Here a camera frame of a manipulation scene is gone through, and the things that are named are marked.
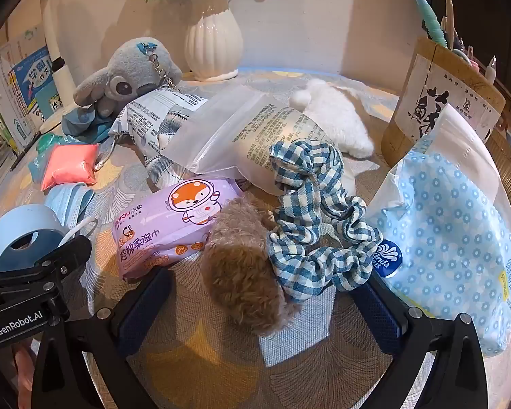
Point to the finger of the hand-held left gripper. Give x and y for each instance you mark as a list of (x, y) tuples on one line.
[(74, 249)]

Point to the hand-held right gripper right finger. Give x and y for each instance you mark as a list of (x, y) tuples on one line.
[(383, 315)]

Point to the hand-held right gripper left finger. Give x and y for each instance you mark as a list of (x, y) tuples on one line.
[(147, 311)]

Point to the blue plaid scrunchie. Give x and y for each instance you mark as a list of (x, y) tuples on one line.
[(315, 264)]

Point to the brown fluffy scrunchie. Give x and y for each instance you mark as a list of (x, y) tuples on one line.
[(238, 272)]

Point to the printed plaid packet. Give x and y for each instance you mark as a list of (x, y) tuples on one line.
[(149, 115)]

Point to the grey plush toy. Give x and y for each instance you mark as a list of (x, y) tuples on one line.
[(123, 76)]

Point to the white fluffy plush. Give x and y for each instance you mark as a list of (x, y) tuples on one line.
[(340, 119)]

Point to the blue face mask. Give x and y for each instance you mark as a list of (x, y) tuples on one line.
[(68, 202)]

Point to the blue tape roll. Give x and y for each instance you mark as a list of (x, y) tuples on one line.
[(17, 226)]

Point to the purple wet wipes packet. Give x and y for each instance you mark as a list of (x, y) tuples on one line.
[(153, 230)]

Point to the pink packet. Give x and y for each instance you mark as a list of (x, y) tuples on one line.
[(68, 164)]

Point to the blue floral tissue pack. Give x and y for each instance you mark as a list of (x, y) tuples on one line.
[(443, 230)]

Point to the thin dark pen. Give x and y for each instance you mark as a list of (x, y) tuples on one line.
[(25, 152)]

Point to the green teal packet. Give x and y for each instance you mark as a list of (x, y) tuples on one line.
[(49, 142)]

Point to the blue cover workbook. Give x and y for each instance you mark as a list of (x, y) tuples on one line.
[(30, 89)]

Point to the clear zip bag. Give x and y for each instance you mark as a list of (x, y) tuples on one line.
[(221, 136)]

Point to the white desk lamp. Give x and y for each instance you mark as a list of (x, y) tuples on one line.
[(57, 42)]

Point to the wooden pen holder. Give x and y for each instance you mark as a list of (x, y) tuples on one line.
[(434, 102)]

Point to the white ribbed vase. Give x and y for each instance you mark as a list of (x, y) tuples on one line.
[(213, 42)]

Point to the white pen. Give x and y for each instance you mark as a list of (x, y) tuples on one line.
[(490, 72)]

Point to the cream pen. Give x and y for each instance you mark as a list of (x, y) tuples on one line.
[(449, 21)]

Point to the teal ridged pen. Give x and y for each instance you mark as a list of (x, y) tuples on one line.
[(430, 17)]

